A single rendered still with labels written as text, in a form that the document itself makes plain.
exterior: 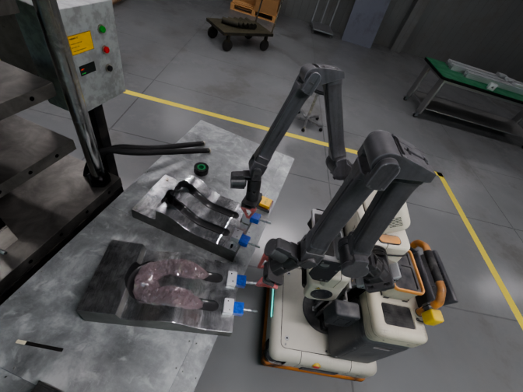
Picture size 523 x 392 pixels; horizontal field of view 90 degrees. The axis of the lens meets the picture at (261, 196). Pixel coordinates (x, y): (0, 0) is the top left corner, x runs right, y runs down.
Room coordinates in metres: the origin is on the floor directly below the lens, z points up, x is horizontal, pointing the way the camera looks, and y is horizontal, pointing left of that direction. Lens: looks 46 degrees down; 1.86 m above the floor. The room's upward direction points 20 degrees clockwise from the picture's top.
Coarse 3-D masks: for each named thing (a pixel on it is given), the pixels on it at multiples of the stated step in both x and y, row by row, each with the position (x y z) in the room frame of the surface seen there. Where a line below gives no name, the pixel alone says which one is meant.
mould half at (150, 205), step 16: (192, 176) 0.86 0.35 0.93; (160, 192) 0.76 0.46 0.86; (176, 192) 0.73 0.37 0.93; (208, 192) 0.82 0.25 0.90; (144, 208) 0.64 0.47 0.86; (160, 208) 0.62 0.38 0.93; (192, 208) 0.70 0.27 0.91; (208, 208) 0.74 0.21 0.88; (240, 208) 0.80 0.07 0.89; (160, 224) 0.60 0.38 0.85; (176, 224) 0.60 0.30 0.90; (192, 224) 0.63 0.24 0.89; (224, 224) 0.69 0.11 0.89; (240, 224) 0.72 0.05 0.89; (192, 240) 0.59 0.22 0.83; (208, 240) 0.58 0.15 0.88; (224, 240) 0.61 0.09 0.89; (224, 256) 0.58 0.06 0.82
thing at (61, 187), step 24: (48, 168) 0.72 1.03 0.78; (72, 168) 0.77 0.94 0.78; (24, 192) 0.56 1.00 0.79; (48, 192) 0.60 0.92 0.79; (72, 192) 0.64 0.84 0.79; (96, 192) 0.68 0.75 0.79; (0, 216) 0.42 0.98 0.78; (24, 216) 0.46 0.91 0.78; (48, 216) 0.49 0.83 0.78; (72, 216) 0.53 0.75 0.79; (24, 240) 0.37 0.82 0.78; (48, 240) 0.40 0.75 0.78; (0, 264) 0.26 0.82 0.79; (24, 264) 0.29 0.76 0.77; (0, 288) 0.20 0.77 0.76
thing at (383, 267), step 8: (376, 256) 0.52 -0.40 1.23; (384, 256) 0.55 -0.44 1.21; (376, 264) 0.48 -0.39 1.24; (384, 264) 0.50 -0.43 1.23; (376, 272) 0.47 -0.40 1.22; (384, 272) 0.48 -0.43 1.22; (368, 280) 0.46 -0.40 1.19; (376, 280) 0.46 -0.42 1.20; (384, 280) 0.47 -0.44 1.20; (392, 280) 0.47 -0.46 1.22; (368, 288) 0.46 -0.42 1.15; (376, 288) 0.45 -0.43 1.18; (384, 288) 0.45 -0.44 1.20; (392, 288) 0.45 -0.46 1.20
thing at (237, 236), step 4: (236, 228) 0.67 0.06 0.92; (236, 232) 0.65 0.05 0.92; (240, 232) 0.66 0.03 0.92; (232, 236) 0.62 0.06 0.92; (236, 236) 0.63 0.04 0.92; (240, 236) 0.64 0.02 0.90; (244, 236) 0.65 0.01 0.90; (248, 236) 0.66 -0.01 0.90; (232, 240) 0.62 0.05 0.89; (236, 240) 0.62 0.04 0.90; (240, 240) 0.62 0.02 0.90; (244, 240) 0.63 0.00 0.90; (248, 240) 0.64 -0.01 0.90; (240, 244) 0.62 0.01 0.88; (244, 244) 0.62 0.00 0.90; (252, 244) 0.63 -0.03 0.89
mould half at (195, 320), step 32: (128, 256) 0.40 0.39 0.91; (160, 256) 0.45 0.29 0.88; (192, 256) 0.49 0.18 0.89; (96, 288) 0.26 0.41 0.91; (192, 288) 0.37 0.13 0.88; (224, 288) 0.43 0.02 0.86; (96, 320) 0.19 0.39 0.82; (128, 320) 0.21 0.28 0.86; (160, 320) 0.23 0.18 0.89; (192, 320) 0.27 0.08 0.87; (224, 320) 0.31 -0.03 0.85
